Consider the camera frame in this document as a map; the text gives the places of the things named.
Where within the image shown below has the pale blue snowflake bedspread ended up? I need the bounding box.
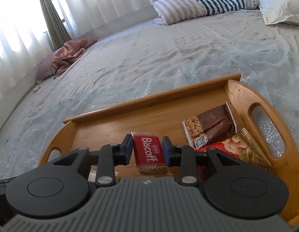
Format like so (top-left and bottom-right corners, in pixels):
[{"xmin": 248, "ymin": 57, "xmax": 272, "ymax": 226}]
[{"xmin": 0, "ymin": 9, "xmax": 299, "ymax": 182}]

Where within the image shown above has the striped pillow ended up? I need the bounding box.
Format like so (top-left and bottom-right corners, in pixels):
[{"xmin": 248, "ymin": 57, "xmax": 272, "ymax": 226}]
[{"xmin": 153, "ymin": 0, "xmax": 258, "ymax": 26}]

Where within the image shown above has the red nut snack packet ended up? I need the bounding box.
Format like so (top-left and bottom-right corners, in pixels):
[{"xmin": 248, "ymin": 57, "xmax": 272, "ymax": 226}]
[{"xmin": 196, "ymin": 128, "xmax": 272, "ymax": 169}]

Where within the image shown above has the white pillow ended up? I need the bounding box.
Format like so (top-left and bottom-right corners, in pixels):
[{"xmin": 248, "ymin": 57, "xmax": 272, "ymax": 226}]
[{"xmin": 258, "ymin": 0, "xmax": 299, "ymax": 26}]

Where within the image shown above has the purple pillow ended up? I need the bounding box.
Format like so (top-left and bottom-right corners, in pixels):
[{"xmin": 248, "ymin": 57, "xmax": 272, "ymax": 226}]
[{"xmin": 36, "ymin": 51, "xmax": 60, "ymax": 82}]

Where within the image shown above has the wooden serving tray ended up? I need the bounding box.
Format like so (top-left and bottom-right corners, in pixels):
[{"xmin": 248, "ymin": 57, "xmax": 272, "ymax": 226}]
[{"xmin": 40, "ymin": 73, "xmax": 299, "ymax": 226}]

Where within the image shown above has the small red Biscoff packet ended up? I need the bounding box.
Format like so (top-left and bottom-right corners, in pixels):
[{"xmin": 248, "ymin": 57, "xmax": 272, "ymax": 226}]
[{"xmin": 131, "ymin": 132, "xmax": 170, "ymax": 177}]

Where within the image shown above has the brown peanut bar packet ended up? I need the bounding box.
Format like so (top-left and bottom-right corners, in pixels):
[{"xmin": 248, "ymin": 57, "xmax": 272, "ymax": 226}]
[{"xmin": 182, "ymin": 103, "xmax": 238, "ymax": 149}]

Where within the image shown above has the green drape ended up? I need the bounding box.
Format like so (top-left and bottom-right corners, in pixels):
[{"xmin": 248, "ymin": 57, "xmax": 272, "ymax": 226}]
[{"xmin": 39, "ymin": 0, "xmax": 71, "ymax": 50}]

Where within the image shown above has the small metallic object on bed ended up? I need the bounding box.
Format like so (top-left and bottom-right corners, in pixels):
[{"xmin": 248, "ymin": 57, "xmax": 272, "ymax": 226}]
[{"xmin": 32, "ymin": 85, "xmax": 41, "ymax": 94}]

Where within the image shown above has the pink crumpled blanket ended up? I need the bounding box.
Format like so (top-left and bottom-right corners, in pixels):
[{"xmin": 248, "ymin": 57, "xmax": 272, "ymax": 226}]
[{"xmin": 51, "ymin": 38, "xmax": 97, "ymax": 78}]

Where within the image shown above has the white sheer curtain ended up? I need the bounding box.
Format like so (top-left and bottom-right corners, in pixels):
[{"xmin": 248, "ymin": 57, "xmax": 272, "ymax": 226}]
[{"xmin": 0, "ymin": 0, "xmax": 157, "ymax": 101}]

